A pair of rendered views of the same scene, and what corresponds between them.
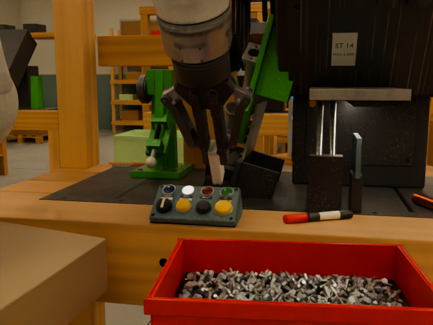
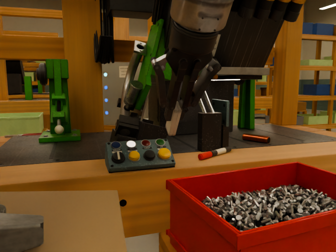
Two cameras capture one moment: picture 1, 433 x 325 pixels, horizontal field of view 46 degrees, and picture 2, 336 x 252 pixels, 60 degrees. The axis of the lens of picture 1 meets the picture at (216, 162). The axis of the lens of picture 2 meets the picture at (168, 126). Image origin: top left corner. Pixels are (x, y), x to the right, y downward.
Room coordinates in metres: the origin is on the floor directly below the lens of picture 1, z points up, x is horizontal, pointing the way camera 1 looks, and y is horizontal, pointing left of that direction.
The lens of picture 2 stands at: (0.28, 0.29, 1.09)
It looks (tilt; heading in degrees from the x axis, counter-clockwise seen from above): 8 degrees down; 332
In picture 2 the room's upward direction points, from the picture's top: straight up
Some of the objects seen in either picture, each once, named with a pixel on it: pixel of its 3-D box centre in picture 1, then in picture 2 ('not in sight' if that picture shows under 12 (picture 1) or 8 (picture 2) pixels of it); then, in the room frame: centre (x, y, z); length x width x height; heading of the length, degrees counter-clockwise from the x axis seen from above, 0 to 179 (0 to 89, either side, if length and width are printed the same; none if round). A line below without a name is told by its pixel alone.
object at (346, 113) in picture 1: (356, 110); (189, 88); (1.26, -0.34, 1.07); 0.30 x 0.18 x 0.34; 79
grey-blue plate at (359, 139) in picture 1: (356, 171); (219, 123); (0.97, -0.27, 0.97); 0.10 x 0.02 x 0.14; 169
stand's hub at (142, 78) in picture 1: (143, 89); (41, 74); (1.35, 0.19, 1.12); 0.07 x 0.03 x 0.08; 169
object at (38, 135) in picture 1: (36, 128); not in sight; (9.86, 3.46, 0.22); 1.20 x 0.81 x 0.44; 170
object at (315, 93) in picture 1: (351, 95); (209, 75); (1.03, -0.27, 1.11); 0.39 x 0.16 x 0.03; 169
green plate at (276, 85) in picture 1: (276, 67); (159, 57); (1.10, -0.12, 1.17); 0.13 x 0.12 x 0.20; 79
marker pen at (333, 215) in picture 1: (318, 216); (215, 152); (0.88, -0.18, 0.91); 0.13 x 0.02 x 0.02; 106
